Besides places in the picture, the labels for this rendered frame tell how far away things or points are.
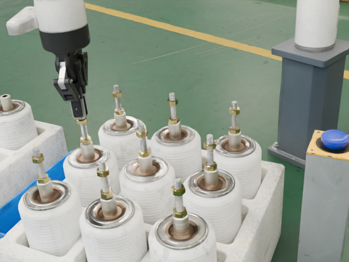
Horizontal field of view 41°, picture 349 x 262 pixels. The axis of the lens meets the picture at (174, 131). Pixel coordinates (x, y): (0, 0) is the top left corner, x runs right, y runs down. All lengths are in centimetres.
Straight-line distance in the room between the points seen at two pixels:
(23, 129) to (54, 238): 37
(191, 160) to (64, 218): 26
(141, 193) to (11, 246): 23
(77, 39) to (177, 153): 28
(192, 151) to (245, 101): 73
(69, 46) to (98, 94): 98
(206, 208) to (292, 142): 55
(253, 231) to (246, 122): 70
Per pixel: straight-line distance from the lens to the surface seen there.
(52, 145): 111
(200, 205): 72
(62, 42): 73
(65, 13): 71
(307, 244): 83
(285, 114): 121
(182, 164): 86
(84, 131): 82
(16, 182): 106
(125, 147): 91
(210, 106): 153
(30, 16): 75
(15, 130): 108
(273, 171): 91
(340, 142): 72
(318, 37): 112
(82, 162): 84
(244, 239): 76
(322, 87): 114
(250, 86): 167
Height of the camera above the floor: 70
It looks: 30 degrees down
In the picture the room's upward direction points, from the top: 5 degrees counter-clockwise
